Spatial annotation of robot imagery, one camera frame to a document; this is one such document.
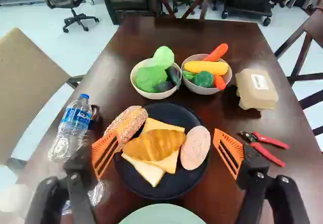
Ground green bell pepper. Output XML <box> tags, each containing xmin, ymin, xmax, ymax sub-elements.
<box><xmin>193</xmin><ymin>70</ymin><xmax>215</xmax><ymax>88</ymax></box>

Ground short orange carrot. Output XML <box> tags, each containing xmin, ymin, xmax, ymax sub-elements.
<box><xmin>213</xmin><ymin>74</ymin><xmax>227</xmax><ymax>91</ymax></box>

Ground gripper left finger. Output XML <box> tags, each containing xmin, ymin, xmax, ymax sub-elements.
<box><xmin>25</xmin><ymin>130</ymin><xmax>120</xmax><ymax>224</ymax></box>

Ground pale toast slice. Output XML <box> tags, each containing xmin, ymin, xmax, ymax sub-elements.
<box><xmin>121</xmin><ymin>151</ymin><xmax>167</xmax><ymax>188</ymax></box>

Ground green leafy vegetable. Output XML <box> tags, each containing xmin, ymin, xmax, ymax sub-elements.
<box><xmin>182</xmin><ymin>70</ymin><xmax>197</xmax><ymax>83</ymax></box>

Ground white bowl with greens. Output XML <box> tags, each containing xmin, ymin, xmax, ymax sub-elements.
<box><xmin>130</xmin><ymin>58</ymin><xmax>182</xmax><ymax>100</ymax></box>

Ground golden croissant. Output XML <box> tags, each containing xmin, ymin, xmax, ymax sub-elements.
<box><xmin>122</xmin><ymin>129</ymin><xmax>186</xmax><ymax>162</ymax></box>

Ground light green cabbage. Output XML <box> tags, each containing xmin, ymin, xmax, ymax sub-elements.
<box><xmin>152</xmin><ymin>46</ymin><xmax>175</xmax><ymax>70</ymax></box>

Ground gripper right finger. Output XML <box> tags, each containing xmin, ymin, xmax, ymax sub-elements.
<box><xmin>213</xmin><ymin>128</ymin><xmax>310</xmax><ymax>224</ymax></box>

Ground pale green plate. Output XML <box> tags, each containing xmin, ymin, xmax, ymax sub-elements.
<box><xmin>118</xmin><ymin>203</ymin><xmax>206</xmax><ymax>224</ymax></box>

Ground white bowl with carrots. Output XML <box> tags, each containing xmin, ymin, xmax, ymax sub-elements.
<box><xmin>181</xmin><ymin>54</ymin><xmax>233</xmax><ymax>95</ymax></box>

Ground round pale bun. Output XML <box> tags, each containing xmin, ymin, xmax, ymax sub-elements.
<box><xmin>180</xmin><ymin>125</ymin><xmax>211</xmax><ymax>171</ymax></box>

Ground dark brown wooden table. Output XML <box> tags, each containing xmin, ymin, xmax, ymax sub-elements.
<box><xmin>15</xmin><ymin>15</ymin><xmax>323</xmax><ymax>224</ymax></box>

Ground black armchair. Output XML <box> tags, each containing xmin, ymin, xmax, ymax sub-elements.
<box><xmin>100</xmin><ymin>0</ymin><xmax>155</xmax><ymax>25</ymax></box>

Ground black round plate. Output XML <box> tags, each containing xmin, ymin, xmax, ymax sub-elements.
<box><xmin>112</xmin><ymin>102</ymin><xmax>210</xmax><ymax>201</ymax></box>

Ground sesame bread roll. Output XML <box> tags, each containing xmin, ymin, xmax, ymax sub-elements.
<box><xmin>104</xmin><ymin>104</ymin><xmax>149</xmax><ymax>152</ymax></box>

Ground beige upholstered chair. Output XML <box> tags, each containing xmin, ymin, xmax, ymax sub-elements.
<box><xmin>0</xmin><ymin>27</ymin><xmax>85</xmax><ymax>169</ymax></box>

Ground long orange carrot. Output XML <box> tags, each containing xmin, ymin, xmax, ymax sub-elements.
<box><xmin>203</xmin><ymin>43</ymin><xmax>229</xmax><ymax>62</ymax></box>

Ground water bottle with blue label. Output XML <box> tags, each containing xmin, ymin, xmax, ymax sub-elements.
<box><xmin>47</xmin><ymin>93</ymin><xmax>93</xmax><ymax>163</ymax></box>

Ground yellow corn cob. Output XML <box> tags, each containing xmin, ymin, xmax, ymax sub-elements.
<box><xmin>183</xmin><ymin>61</ymin><xmax>229</xmax><ymax>76</ymax></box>

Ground red handled pliers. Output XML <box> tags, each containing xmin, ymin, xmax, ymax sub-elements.
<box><xmin>238</xmin><ymin>130</ymin><xmax>290</xmax><ymax>168</ymax></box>

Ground beige egg carton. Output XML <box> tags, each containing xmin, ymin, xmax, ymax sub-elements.
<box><xmin>235</xmin><ymin>68</ymin><xmax>280</xmax><ymax>111</ymax></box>

